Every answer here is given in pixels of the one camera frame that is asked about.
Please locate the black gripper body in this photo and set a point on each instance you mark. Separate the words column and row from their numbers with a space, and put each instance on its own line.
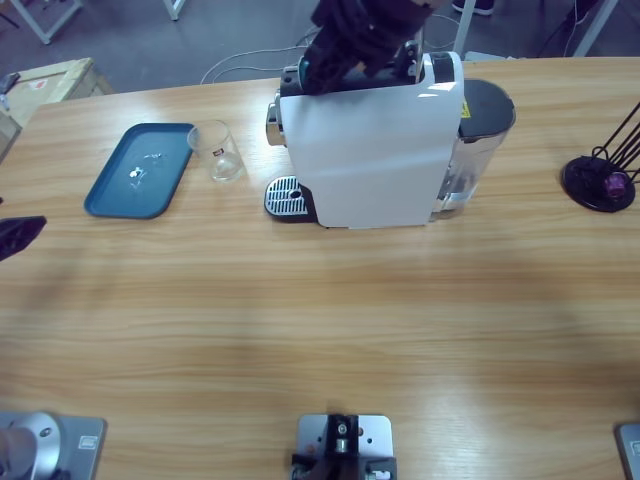
column 375, row 20

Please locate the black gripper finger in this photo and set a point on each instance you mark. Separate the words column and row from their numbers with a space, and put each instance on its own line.
column 375, row 62
column 325, row 65
column 17, row 235

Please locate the teal coffee capsule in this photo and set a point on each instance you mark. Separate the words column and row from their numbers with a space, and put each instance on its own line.
column 303, row 70

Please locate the silver coffee machine lever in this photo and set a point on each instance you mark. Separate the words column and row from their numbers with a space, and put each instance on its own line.
column 411, row 55

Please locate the clear drinking glass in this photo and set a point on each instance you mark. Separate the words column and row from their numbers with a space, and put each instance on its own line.
column 220, row 155

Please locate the white capsule coffee machine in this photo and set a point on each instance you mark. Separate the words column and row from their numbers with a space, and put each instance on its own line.
column 370, row 150

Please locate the purple coffee capsule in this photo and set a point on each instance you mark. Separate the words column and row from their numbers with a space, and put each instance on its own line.
column 616, row 184

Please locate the white metal table leg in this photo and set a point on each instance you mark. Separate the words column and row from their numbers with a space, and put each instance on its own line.
column 175, row 9
column 462, row 30

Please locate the clear water tank black lid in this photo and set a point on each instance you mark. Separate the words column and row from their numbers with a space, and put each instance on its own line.
column 480, row 130

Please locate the silver drip tray grate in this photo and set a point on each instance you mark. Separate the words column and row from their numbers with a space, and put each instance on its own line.
column 286, row 192

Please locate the teal plastic tray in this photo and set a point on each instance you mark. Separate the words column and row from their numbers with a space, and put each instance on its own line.
column 140, row 175

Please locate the small black tool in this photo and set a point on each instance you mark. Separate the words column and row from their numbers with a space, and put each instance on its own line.
column 9, row 81

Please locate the light wooden crate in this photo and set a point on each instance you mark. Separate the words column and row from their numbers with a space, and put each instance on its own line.
column 55, row 80

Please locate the black capsule holder with rods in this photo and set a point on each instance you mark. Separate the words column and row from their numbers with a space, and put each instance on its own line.
column 590, row 185

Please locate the white metal table frame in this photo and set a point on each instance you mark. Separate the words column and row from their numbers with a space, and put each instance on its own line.
column 595, row 25
column 45, row 25

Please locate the arm grey base plate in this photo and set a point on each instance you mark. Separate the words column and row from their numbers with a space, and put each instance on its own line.
column 630, row 450
column 80, row 445

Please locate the grey mount with dark post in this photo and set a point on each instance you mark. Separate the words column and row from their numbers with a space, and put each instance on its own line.
column 345, row 440

